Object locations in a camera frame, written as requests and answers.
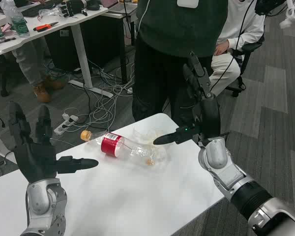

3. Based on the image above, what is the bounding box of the clear plastic bag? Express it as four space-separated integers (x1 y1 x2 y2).
38 8 62 22

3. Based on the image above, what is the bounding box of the clear bottle with red label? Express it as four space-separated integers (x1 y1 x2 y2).
80 130 168 172

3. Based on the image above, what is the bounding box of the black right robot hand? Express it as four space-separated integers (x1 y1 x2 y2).
153 51 231 148

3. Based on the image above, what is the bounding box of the black headset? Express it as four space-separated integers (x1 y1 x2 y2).
255 0 286 17

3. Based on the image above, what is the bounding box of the spare black robot hand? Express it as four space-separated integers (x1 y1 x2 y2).
59 0 89 18

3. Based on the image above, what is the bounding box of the white power strip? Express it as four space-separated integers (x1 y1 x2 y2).
53 114 79 135

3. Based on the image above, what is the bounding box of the person in dark green sweater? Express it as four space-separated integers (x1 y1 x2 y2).
132 0 229 128

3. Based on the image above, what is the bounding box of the white plastic robot part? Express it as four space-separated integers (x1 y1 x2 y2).
279 0 295 29

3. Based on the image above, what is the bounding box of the grey desk with black legs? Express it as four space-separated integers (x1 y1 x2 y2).
100 0 139 85

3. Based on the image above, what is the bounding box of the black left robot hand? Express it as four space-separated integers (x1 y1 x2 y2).
6 101 99 184

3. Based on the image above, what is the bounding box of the orange handled utility knife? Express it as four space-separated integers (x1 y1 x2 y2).
33 21 59 33

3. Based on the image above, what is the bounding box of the person in white hoodie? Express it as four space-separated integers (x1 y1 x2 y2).
208 0 266 97

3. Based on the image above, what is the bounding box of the black computer mouse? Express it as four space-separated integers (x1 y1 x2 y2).
86 0 102 11

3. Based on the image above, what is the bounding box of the tangle of white floor cables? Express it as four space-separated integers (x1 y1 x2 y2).
63 61 136 135

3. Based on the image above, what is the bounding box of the black office chair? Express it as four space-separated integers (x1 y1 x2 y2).
225 24 266 98

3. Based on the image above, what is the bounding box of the crumpled clear plastic wrapper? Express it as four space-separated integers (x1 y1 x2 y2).
132 126 175 151

